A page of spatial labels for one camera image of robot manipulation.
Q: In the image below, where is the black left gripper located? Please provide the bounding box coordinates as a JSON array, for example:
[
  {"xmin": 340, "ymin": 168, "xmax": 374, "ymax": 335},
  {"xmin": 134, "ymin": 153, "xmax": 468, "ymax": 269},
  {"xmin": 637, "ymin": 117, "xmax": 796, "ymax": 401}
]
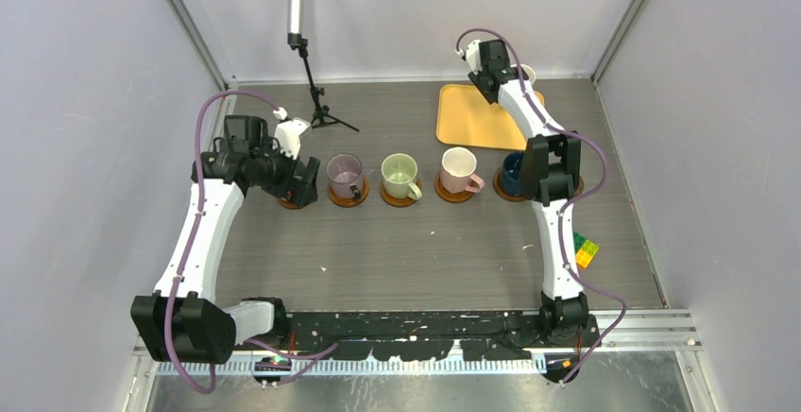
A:
[{"xmin": 251, "ymin": 136, "xmax": 319, "ymax": 207}]

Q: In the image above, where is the yellow cream mug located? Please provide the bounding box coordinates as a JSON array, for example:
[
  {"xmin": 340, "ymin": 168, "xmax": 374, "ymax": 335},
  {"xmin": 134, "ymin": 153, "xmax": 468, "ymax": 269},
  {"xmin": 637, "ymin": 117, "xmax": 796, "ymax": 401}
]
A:
[{"xmin": 520, "ymin": 64, "xmax": 537, "ymax": 87}]

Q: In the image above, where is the mauve mug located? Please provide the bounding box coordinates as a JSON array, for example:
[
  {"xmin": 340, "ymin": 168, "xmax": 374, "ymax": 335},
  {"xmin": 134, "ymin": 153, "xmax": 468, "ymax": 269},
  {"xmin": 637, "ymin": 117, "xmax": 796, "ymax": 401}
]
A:
[{"xmin": 326, "ymin": 153, "xmax": 366, "ymax": 197}]

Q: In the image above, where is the light green mug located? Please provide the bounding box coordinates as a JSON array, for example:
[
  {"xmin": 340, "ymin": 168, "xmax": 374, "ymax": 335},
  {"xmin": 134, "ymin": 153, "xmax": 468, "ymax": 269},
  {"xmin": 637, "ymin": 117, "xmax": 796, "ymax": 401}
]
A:
[{"xmin": 381, "ymin": 153, "xmax": 422, "ymax": 200}]

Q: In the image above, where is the navy blue mug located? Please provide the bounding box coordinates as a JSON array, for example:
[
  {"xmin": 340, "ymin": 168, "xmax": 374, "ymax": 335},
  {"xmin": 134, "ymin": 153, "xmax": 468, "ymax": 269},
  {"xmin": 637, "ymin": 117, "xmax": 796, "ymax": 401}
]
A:
[{"xmin": 499, "ymin": 151, "xmax": 523, "ymax": 197}]

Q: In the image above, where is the brown wooden coaster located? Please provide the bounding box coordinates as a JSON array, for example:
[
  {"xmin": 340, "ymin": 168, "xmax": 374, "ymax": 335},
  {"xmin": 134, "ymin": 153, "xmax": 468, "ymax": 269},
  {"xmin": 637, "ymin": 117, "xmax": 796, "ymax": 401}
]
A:
[
  {"xmin": 492, "ymin": 168, "xmax": 526, "ymax": 202},
  {"xmin": 277, "ymin": 197, "xmax": 305, "ymax": 210},
  {"xmin": 435, "ymin": 174, "xmax": 474, "ymax": 204},
  {"xmin": 380, "ymin": 179, "xmax": 422, "ymax": 208},
  {"xmin": 327, "ymin": 179, "xmax": 370, "ymax": 208}
]

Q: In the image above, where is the pink mug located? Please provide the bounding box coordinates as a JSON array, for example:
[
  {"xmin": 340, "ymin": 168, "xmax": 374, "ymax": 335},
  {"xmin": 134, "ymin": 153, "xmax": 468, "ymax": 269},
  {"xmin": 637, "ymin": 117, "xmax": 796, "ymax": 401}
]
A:
[{"xmin": 439, "ymin": 146, "xmax": 485, "ymax": 195}]

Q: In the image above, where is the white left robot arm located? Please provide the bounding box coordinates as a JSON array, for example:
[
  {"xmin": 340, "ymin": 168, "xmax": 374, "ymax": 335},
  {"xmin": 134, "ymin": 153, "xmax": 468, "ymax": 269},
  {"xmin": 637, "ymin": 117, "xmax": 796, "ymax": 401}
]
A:
[{"xmin": 130, "ymin": 115, "xmax": 320, "ymax": 365}]

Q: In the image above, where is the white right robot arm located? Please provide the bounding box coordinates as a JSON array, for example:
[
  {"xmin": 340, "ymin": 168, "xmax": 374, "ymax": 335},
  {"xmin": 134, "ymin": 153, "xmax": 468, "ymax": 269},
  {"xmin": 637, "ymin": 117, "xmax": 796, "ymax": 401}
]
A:
[{"xmin": 462, "ymin": 40, "xmax": 589, "ymax": 347}]

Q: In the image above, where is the yellow serving tray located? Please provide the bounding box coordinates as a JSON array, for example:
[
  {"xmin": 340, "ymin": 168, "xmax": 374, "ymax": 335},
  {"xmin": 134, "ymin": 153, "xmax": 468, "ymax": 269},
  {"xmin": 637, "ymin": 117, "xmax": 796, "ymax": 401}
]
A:
[{"xmin": 435, "ymin": 84, "xmax": 527, "ymax": 150}]

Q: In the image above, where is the multicolour toy brick block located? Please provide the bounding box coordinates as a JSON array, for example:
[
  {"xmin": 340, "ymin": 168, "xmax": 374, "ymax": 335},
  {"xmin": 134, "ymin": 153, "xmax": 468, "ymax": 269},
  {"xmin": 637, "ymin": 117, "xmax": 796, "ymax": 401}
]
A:
[{"xmin": 573, "ymin": 232, "xmax": 600, "ymax": 268}]

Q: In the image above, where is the black tripod stand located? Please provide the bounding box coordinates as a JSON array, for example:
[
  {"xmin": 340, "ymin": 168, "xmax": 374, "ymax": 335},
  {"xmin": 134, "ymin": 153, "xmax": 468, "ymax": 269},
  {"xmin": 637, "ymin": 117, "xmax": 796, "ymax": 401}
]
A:
[{"xmin": 287, "ymin": 0, "xmax": 360, "ymax": 132}]

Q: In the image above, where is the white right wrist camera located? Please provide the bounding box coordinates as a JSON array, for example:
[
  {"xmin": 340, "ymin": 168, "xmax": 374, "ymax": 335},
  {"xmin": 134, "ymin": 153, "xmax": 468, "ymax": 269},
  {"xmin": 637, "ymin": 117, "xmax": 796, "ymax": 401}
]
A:
[{"xmin": 456, "ymin": 39, "xmax": 482, "ymax": 75}]

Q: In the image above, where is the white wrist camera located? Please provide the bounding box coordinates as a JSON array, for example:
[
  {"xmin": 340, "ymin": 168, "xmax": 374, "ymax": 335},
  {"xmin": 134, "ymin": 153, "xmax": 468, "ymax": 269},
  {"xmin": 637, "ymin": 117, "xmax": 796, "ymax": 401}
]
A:
[
  {"xmin": 273, "ymin": 107, "xmax": 312, "ymax": 160},
  {"xmin": 456, "ymin": 39, "xmax": 482, "ymax": 75}
]

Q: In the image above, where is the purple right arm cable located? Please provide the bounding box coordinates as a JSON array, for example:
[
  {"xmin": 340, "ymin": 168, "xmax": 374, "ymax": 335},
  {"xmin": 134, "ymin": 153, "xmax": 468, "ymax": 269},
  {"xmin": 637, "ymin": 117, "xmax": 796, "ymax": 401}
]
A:
[{"xmin": 455, "ymin": 27, "xmax": 628, "ymax": 386}]

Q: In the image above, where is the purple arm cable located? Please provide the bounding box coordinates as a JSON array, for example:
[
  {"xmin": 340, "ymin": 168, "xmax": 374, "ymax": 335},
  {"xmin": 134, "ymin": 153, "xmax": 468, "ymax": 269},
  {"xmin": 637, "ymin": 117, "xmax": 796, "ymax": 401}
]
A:
[
  {"xmin": 162, "ymin": 89, "xmax": 339, "ymax": 396},
  {"xmin": 455, "ymin": 27, "xmax": 628, "ymax": 386}
]

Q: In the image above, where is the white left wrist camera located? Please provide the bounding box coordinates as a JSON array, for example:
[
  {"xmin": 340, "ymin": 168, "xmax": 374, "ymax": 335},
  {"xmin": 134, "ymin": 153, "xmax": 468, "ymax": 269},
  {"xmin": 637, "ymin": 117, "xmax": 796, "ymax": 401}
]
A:
[{"xmin": 273, "ymin": 107, "xmax": 312, "ymax": 160}]

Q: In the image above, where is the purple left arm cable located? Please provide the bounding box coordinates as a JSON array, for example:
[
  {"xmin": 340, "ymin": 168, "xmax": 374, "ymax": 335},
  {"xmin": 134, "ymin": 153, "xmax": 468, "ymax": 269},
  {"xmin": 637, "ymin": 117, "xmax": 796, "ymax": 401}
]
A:
[{"xmin": 162, "ymin": 89, "xmax": 339, "ymax": 396}]

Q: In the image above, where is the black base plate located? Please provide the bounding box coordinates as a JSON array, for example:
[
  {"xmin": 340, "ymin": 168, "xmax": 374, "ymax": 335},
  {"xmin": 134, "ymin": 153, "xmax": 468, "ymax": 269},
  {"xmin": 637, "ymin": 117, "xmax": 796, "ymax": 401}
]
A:
[{"xmin": 254, "ymin": 311, "xmax": 599, "ymax": 362}]

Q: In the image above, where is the aluminium frame rail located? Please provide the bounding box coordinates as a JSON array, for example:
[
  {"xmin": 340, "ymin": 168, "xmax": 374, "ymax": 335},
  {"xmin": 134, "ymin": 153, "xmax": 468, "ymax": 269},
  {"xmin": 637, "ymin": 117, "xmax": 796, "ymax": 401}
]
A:
[{"xmin": 132, "ymin": 308, "xmax": 704, "ymax": 376}]

